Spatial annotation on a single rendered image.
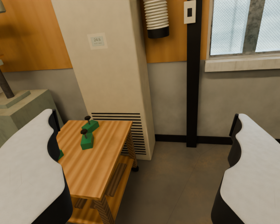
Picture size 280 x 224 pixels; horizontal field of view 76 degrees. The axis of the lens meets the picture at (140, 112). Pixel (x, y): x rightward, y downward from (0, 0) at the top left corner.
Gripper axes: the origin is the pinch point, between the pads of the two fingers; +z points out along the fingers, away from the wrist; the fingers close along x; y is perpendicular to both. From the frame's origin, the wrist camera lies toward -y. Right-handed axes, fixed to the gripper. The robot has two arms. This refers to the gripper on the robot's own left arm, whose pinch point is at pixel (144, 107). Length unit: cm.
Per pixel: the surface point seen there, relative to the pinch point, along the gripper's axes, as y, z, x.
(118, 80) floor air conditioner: 43, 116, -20
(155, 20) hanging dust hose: 3, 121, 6
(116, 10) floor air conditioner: -2, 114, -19
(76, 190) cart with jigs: 76, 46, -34
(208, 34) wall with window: 13, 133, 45
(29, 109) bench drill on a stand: 72, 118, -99
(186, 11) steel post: -2, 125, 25
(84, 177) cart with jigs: 76, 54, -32
